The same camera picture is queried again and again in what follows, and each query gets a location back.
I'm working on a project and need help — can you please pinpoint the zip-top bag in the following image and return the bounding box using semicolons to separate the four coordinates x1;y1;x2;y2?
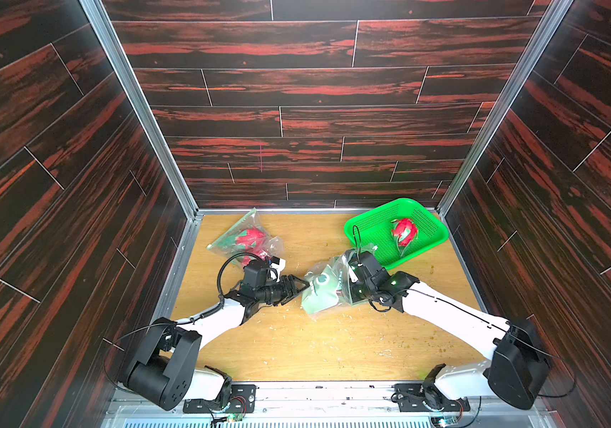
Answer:
301;244;378;319
207;208;284;259

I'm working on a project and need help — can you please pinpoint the dragon fruit far bag upper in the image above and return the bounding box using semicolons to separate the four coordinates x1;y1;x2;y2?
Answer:
235;228;266;250

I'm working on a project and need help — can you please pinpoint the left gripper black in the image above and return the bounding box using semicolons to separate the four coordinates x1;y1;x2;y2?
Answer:
254;275;309;306

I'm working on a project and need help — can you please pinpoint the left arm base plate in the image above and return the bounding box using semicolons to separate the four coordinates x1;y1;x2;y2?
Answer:
183;383;257;415

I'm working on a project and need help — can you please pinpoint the dragon fruit far bag lower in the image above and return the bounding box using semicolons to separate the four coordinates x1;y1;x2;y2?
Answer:
239;248;274;267

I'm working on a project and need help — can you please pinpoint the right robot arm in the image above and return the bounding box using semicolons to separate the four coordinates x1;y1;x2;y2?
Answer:
343;250;553;411

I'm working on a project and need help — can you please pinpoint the dragon fruit pink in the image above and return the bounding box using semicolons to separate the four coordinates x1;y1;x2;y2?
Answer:
391;218;418;247

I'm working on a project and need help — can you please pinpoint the green plastic basket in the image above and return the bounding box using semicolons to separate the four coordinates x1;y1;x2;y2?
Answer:
344;198;449;269

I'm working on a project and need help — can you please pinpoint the dragon fruit bag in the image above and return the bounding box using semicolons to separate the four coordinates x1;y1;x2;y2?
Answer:
239;248;274;267
235;228;266;250

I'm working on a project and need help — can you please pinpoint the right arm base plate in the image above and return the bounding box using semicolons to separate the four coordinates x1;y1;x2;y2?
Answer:
391;383;471;413

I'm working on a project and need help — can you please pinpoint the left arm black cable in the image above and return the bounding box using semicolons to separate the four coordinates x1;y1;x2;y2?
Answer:
101;251;264;397

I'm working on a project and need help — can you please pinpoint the aluminium front rail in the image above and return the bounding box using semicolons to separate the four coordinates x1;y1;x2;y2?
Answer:
102;381;561;427

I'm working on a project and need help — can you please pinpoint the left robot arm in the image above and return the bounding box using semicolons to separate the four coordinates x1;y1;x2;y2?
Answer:
117;257;310;411

